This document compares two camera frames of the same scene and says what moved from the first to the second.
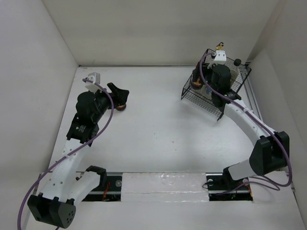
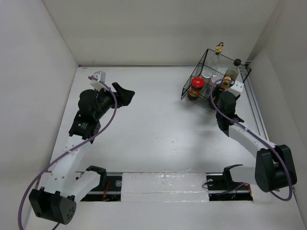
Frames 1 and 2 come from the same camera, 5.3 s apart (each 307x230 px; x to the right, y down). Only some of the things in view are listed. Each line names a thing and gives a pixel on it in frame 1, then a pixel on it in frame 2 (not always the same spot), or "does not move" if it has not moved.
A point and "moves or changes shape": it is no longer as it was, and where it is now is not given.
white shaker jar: x=206 y=91 moves or changes shape
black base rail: x=220 y=188 does not move
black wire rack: x=213 y=76 does not move
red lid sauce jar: x=196 y=83 moves or changes shape
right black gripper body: x=207 y=74 → x=217 y=91
